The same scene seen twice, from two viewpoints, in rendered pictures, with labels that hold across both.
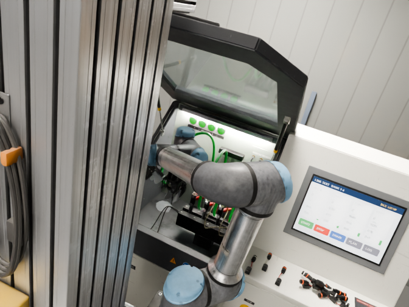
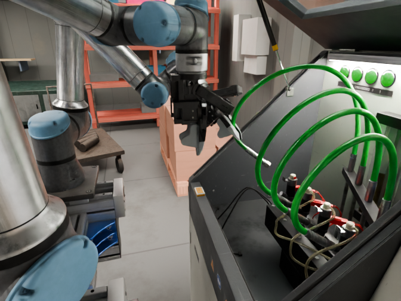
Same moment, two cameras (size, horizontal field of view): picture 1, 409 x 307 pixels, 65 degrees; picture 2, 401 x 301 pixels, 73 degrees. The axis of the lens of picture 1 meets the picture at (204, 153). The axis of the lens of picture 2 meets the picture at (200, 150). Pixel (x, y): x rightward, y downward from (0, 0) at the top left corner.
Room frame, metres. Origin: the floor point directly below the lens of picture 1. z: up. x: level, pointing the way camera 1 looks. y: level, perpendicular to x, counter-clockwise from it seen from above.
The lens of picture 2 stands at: (0.86, -0.50, 1.47)
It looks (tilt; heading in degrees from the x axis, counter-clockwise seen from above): 22 degrees down; 61
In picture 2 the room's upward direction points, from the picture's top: straight up
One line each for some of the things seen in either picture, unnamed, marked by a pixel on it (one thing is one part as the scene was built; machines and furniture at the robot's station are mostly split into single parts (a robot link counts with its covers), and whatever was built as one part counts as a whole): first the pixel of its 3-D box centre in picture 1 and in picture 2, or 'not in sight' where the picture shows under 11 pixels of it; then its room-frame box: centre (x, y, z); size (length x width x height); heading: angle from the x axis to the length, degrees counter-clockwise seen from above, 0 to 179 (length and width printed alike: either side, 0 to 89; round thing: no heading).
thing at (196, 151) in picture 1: (190, 154); (158, 25); (1.07, 0.05, 1.51); 0.11 x 0.11 x 0.08; 33
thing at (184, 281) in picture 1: (184, 292); not in sight; (0.73, -0.04, 1.20); 0.13 x 0.12 x 0.14; 123
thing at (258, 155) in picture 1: (255, 174); not in sight; (1.63, -0.31, 1.20); 0.13 x 0.03 x 0.31; 73
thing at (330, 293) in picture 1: (325, 289); not in sight; (1.10, -0.66, 1.01); 0.23 x 0.11 x 0.06; 73
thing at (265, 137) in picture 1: (226, 123); (394, 61); (1.71, -0.08, 1.43); 0.54 x 0.03 x 0.02; 73
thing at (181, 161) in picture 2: not in sight; (201, 136); (2.41, 2.26, 0.41); 1.39 x 0.99 x 0.82; 71
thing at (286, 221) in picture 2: (207, 231); (305, 256); (1.42, -0.11, 0.91); 0.34 x 0.10 x 0.15; 73
